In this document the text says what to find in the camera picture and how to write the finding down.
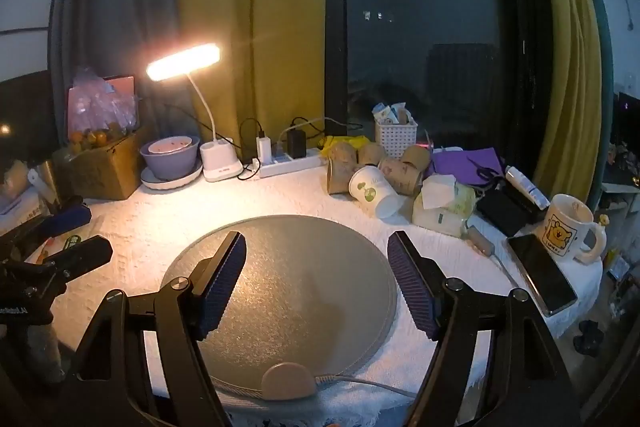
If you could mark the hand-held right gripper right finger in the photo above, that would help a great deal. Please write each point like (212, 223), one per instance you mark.
(412, 289)

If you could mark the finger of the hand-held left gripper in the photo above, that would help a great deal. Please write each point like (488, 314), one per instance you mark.
(85, 253)
(75, 218)

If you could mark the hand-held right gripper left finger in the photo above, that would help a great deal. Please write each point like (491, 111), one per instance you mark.
(222, 287)

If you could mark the white paper cup green print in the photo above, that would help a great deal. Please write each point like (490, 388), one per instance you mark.
(375, 192)

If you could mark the person's left forearm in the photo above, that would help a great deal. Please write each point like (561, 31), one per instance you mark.
(46, 349)

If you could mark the brown paper cup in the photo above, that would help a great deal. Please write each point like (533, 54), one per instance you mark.
(371, 153)
(417, 157)
(402, 177)
(341, 169)

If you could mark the white box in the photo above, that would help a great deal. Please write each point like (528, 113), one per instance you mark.
(20, 209)

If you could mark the cardboard box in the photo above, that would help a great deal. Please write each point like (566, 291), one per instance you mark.
(107, 172)

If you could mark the round grey mat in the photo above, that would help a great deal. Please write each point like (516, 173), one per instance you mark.
(300, 287)

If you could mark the bunch of small oranges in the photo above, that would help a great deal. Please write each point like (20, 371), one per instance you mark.
(90, 137)

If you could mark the tissue packet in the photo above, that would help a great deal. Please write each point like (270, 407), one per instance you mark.
(442, 207)

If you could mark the white plate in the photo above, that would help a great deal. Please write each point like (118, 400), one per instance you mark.
(170, 183)

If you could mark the purple bowl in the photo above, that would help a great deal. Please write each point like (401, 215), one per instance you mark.
(167, 159)

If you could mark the beige mat controller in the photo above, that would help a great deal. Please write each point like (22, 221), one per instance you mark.
(288, 382)

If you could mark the clear plastic bag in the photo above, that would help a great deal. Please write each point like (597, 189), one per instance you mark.
(100, 104)

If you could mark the black pouch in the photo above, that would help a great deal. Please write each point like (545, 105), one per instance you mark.
(505, 212)

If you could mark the white desk lamp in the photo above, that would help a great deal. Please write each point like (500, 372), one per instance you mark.
(220, 164)

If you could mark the black smartphone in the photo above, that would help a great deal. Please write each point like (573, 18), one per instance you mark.
(542, 274)

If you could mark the purple folder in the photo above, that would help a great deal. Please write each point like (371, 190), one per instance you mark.
(460, 162)

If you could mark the black scissors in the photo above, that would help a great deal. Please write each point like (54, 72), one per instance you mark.
(487, 174)

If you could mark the white power strip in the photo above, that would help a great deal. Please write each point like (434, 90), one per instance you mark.
(292, 166)

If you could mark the pink board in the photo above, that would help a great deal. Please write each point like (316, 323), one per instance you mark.
(123, 85)

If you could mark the white charger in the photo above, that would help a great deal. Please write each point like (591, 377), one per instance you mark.
(264, 148)

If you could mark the white plastic basket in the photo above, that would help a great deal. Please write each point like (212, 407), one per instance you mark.
(396, 138)

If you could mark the white tube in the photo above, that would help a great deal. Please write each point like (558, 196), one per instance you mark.
(527, 188)

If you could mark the cream mug bear print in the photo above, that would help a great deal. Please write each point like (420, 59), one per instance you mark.
(562, 232)

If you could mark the black charger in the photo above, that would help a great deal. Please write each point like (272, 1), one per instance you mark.
(297, 144)

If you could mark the yellow cloth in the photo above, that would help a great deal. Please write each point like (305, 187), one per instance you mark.
(345, 142)

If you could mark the packets in basket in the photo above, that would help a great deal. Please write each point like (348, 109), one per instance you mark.
(390, 112)

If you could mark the small black object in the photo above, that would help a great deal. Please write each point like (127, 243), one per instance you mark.
(587, 337)

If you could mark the grey curtain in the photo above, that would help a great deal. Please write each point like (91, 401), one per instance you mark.
(110, 7)

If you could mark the yellow curtain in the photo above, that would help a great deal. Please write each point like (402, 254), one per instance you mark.
(565, 82)
(250, 32)

